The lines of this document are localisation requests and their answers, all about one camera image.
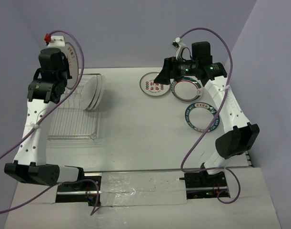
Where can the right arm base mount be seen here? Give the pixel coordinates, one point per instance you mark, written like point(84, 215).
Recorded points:
point(199, 183)

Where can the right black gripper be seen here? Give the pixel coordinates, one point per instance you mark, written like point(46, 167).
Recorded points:
point(170, 70)

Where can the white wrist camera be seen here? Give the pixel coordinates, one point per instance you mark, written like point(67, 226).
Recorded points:
point(54, 41)
point(179, 46)

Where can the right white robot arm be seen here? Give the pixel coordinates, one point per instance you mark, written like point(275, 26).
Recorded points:
point(239, 133)

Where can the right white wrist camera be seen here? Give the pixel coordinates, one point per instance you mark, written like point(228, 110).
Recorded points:
point(179, 46)

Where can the red character plate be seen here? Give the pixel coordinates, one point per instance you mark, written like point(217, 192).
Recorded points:
point(150, 88)

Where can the teal ring lettered plate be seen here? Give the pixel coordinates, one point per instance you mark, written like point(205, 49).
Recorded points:
point(73, 64)

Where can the teal red rim plate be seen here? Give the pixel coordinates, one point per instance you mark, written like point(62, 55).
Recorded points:
point(99, 92)
point(88, 92)

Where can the metal wire dish rack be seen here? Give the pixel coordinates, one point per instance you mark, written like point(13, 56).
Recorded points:
point(70, 122)

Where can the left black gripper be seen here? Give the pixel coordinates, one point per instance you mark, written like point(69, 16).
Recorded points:
point(66, 64)

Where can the silver tape strip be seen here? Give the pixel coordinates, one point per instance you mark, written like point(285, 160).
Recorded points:
point(142, 189)

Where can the teal ring plate right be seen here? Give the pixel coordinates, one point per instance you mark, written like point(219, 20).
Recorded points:
point(198, 115)

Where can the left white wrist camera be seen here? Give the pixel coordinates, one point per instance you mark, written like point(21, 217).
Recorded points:
point(54, 41)

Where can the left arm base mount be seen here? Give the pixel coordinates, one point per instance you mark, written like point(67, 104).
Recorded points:
point(73, 193)

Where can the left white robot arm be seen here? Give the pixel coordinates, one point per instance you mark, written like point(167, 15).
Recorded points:
point(44, 93)

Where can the teal red rim plate front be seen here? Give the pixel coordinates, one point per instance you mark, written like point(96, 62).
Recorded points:
point(88, 92)

